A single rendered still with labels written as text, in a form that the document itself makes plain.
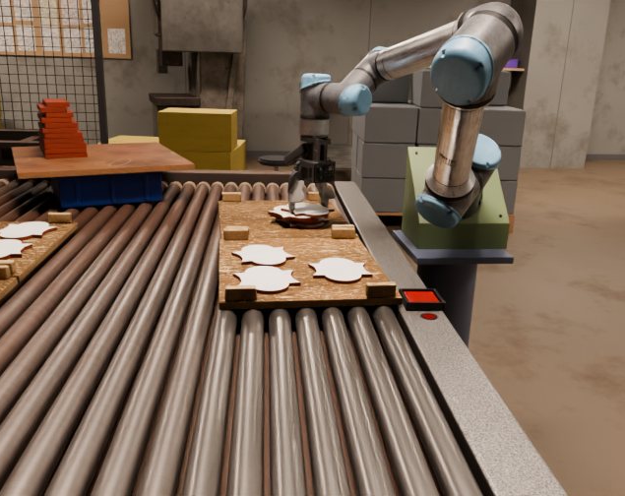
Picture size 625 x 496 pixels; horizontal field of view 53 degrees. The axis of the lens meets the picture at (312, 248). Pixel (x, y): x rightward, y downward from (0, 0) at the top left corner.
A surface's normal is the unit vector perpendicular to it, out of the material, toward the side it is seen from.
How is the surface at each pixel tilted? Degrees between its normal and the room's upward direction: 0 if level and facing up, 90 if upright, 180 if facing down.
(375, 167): 90
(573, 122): 90
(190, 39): 90
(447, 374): 0
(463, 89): 116
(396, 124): 90
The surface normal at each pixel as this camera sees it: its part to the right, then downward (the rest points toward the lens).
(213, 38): 0.33, 0.29
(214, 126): 0.00, 0.30
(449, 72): -0.58, 0.62
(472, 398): 0.03, -0.95
